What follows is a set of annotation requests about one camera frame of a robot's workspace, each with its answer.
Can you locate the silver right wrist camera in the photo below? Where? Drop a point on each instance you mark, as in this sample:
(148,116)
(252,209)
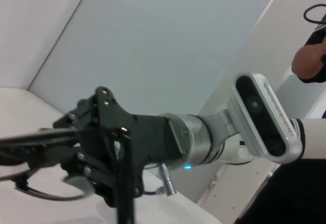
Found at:
(257,107)

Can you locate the person's black clothing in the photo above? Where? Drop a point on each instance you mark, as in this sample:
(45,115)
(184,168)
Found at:
(293,196)

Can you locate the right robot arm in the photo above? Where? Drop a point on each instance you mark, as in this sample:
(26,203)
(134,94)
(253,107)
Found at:
(193,137)

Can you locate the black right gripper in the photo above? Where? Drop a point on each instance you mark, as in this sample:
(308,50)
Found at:
(147,137)

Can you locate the black glasses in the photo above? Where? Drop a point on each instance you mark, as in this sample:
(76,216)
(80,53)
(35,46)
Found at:
(124,203)

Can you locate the bare person forearm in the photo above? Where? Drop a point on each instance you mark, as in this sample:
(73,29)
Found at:
(305,61)

